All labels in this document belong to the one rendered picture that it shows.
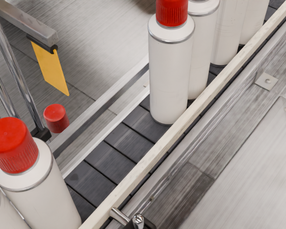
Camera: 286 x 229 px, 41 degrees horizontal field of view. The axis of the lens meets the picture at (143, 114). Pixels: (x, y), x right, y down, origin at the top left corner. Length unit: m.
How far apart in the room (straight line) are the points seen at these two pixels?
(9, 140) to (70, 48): 0.44
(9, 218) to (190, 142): 0.27
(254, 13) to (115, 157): 0.29
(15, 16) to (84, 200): 0.26
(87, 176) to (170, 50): 0.20
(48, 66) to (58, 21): 0.46
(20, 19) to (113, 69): 0.38
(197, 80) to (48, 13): 0.38
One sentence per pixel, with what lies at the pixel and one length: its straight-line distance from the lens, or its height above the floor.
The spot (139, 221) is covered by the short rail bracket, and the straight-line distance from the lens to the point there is 0.40.
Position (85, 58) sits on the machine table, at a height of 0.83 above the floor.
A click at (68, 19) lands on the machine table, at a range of 0.78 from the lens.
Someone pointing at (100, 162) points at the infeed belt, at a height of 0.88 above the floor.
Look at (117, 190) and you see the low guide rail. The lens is 0.45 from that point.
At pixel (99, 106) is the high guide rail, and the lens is 0.46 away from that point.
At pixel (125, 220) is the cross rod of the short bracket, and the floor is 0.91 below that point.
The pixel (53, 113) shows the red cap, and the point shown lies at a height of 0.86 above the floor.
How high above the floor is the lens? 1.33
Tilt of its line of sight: 54 degrees down
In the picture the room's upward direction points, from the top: 3 degrees counter-clockwise
